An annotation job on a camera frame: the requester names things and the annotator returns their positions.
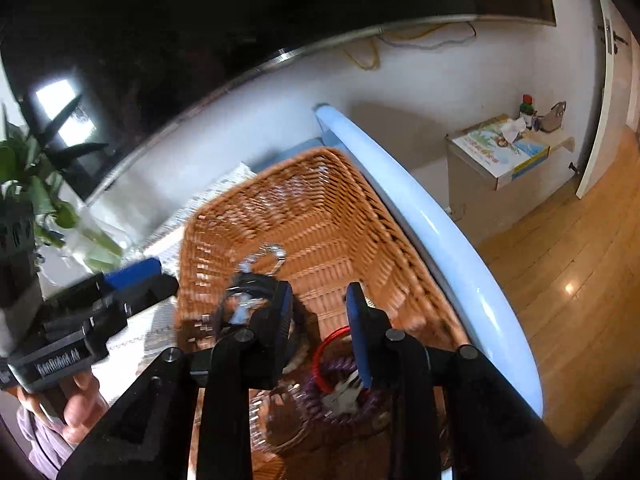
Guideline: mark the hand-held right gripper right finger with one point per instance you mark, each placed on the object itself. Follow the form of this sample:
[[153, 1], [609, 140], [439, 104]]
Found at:
[[356, 330]]

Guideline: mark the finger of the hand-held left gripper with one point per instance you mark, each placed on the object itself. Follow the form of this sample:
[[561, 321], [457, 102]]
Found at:
[[135, 272], [150, 292]]

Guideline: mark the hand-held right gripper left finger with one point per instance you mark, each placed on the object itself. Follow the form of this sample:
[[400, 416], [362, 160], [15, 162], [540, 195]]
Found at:
[[286, 320]]

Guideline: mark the silver keys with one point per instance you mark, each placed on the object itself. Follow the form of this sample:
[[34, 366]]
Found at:
[[340, 392]]

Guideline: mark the brown wicker basket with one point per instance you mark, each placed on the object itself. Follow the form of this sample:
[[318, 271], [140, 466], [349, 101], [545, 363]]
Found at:
[[310, 200]]

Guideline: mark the person's left forearm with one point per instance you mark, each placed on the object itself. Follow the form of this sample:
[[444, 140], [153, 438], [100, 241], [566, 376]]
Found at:
[[40, 445]]

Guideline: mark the person's left hand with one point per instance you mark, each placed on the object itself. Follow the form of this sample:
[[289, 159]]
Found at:
[[80, 405]]

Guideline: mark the clear glass vase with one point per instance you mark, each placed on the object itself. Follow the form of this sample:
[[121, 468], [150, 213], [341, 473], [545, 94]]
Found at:
[[95, 245]]

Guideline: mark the green bamboo plant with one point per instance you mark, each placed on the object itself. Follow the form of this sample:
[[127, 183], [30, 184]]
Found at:
[[45, 200]]

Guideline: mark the light blue table rim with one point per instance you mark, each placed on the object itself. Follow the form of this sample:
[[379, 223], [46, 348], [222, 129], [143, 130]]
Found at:
[[425, 220]]

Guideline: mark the white lace cloth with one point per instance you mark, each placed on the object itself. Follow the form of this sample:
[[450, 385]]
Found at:
[[237, 175]]

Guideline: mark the grey cabinet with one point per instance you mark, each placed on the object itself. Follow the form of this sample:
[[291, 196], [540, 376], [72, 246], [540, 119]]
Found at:
[[470, 185]]

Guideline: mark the illustrated flat box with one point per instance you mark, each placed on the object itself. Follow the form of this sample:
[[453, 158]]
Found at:
[[500, 145]]

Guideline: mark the white tissue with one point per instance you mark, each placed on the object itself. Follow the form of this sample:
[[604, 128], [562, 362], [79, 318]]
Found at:
[[512, 129]]

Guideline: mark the small bottle with red cap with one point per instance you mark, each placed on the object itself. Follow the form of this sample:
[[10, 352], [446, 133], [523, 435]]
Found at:
[[526, 110]]

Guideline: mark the white door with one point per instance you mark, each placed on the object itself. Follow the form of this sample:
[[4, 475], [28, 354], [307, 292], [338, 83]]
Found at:
[[605, 110]]

